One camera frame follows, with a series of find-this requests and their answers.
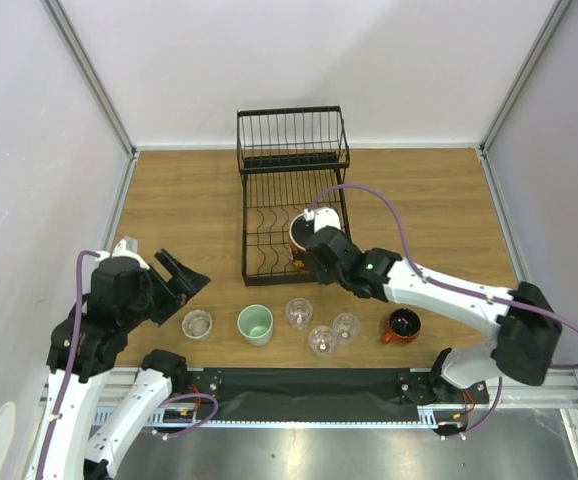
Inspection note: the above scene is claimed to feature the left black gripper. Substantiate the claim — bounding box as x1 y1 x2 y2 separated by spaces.
121 247 210 328

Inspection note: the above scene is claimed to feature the black skull pattern mug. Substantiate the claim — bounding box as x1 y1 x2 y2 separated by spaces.
288 214 314 270

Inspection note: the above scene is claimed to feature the small orange black cup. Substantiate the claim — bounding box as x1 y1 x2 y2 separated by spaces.
381 308 421 344

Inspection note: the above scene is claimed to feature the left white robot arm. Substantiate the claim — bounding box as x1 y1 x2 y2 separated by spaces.
25 241 215 479

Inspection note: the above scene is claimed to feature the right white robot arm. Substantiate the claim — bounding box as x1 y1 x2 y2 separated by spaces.
305 226 563 402

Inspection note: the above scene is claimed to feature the short clear glass tumbler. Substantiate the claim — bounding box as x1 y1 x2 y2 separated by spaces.
181 310 214 341

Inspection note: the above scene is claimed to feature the clear stemless glass back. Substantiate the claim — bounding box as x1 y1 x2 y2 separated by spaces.
285 298 313 330

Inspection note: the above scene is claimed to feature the clear stemless glass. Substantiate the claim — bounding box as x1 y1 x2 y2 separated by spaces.
333 313 361 344
285 298 313 330
308 326 338 357

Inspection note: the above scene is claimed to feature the clear stemless glass right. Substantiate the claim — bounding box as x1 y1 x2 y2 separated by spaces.
333 313 361 344

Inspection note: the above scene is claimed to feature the clear stemless glass front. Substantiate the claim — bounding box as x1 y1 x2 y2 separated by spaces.
308 326 338 357

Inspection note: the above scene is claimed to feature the pale green cup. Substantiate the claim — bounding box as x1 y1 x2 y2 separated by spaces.
237 304 274 347

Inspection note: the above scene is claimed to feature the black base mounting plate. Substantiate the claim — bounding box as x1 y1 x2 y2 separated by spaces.
186 368 488 412

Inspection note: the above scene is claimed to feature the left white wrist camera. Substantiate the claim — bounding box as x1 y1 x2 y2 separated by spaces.
97 236 150 270

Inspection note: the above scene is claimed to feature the black wire dish rack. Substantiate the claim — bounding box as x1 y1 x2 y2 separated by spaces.
236 105 351 287

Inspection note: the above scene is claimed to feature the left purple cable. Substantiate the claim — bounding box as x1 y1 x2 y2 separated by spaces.
36 249 220 476

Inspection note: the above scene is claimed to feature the purple cable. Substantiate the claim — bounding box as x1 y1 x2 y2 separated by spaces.
36 249 220 476
308 183 578 436

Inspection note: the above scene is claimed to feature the grey slotted cable duct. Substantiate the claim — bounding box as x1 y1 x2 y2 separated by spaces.
93 405 470 427

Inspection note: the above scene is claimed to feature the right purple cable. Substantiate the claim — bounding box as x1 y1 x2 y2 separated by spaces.
308 183 578 436

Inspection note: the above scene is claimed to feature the left aluminium frame post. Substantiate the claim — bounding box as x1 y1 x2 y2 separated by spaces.
40 0 136 158

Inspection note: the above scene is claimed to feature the aluminium frame post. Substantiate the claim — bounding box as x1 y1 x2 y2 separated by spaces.
40 0 136 158
479 0 573 155

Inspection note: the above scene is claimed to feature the right aluminium frame post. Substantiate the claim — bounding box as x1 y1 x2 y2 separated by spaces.
479 0 573 155

